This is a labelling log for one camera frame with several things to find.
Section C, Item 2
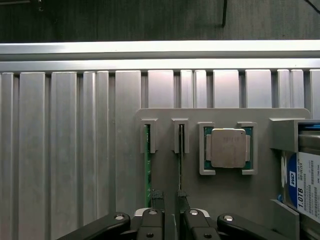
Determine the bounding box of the green RAM stick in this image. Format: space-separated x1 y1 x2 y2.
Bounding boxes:
178 124 185 192
144 124 152 209

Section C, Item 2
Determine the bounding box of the grey parts rack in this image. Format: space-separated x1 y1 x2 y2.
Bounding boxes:
135 107 320 240

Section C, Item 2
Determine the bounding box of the silver CPU chip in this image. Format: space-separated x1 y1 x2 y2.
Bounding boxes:
203 126 253 170

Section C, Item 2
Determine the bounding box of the hard disk with blue label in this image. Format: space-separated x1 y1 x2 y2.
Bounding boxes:
276 121 320 225

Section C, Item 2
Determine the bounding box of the black cable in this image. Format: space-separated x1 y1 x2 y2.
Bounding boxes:
220 0 228 27

